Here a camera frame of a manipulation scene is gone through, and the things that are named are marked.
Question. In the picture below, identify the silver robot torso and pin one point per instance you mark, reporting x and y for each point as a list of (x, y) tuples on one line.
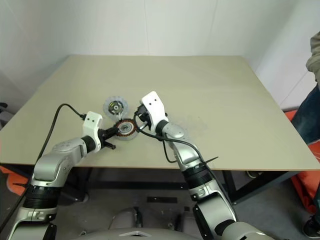
[(140, 235)]

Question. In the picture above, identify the black flat floor strip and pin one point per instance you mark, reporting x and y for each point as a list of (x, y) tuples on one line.
[(161, 199)]

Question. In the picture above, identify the orange padded cushion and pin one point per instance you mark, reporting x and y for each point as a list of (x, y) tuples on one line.
[(13, 186), (307, 182)]

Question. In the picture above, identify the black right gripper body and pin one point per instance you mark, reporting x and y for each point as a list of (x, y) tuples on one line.
[(142, 113)]

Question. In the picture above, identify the white floor object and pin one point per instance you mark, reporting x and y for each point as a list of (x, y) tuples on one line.
[(254, 174)]

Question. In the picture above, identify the small black round object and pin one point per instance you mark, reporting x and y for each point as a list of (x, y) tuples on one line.
[(124, 128)]

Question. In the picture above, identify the black metal table frame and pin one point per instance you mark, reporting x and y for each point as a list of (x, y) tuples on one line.
[(140, 185)]

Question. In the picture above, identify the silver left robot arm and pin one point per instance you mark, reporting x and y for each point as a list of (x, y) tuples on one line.
[(47, 167)]

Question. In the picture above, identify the black metal stand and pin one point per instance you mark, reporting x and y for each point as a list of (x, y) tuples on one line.
[(3, 112)]

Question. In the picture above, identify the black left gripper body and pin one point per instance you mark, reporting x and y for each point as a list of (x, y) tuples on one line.
[(103, 136)]

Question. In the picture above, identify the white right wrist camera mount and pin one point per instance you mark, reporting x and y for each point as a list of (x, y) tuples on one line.
[(153, 107)]

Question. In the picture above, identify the black spoked rotor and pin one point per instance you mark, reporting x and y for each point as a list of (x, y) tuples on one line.
[(115, 108)]

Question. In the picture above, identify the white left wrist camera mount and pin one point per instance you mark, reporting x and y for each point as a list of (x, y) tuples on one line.
[(91, 122)]

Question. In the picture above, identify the person in jacket and jeans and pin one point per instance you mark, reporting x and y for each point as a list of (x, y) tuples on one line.
[(308, 117)]

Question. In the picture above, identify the grey rounded shell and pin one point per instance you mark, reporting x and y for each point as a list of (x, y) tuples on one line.
[(125, 217)]

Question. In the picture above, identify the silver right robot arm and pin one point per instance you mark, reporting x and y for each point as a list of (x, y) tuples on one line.
[(217, 200)]

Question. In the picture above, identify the black zip tie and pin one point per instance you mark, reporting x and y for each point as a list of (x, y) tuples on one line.
[(211, 159), (20, 185)]

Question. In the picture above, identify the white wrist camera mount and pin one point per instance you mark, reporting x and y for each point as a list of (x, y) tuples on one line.
[(91, 122), (153, 107)]

